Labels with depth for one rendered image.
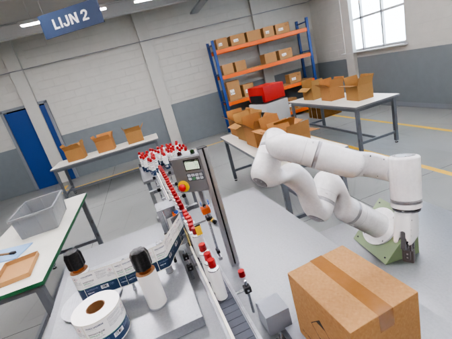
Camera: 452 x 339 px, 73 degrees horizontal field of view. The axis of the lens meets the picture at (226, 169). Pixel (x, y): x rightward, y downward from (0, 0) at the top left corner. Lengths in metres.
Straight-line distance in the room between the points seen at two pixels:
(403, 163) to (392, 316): 0.42
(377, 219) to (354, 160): 0.64
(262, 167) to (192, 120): 8.07
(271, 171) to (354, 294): 0.46
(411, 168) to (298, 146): 0.32
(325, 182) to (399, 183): 0.47
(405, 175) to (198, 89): 8.36
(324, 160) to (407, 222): 0.29
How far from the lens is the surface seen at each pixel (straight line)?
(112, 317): 1.46
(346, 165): 0.98
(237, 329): 1.34
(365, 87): 5.52
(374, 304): 1.01
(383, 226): 1.62
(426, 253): 1.69
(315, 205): 1.35
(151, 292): 1.51
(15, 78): 9.32
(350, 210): 1.49
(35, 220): 3.39
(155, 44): 9.07
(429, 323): 1.38
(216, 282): 1.40
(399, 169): 1.01
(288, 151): 0.98
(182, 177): 1.53
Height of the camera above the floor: 1.82
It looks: 18 degrees down
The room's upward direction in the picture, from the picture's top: 15 degrees counter-clockwise
